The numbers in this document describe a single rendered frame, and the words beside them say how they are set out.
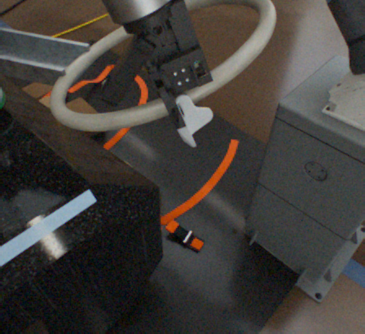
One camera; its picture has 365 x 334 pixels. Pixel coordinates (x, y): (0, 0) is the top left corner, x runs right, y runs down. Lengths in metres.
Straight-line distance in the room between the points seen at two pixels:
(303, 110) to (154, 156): 1.15
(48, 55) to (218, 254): 1.19
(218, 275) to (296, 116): 0.86
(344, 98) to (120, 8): 0.83
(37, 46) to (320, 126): 0.84
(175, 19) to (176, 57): 0.05
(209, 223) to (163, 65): 1.41
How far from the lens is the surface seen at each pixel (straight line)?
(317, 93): 1.27
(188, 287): 1.67
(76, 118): 0.63
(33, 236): 0.96
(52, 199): 0.98
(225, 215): 1.86
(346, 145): 1.16
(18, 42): 1.05
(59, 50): 0.98
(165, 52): 0.50
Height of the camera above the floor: 1.57
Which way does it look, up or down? 48 degrees down
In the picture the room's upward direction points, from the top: straight up
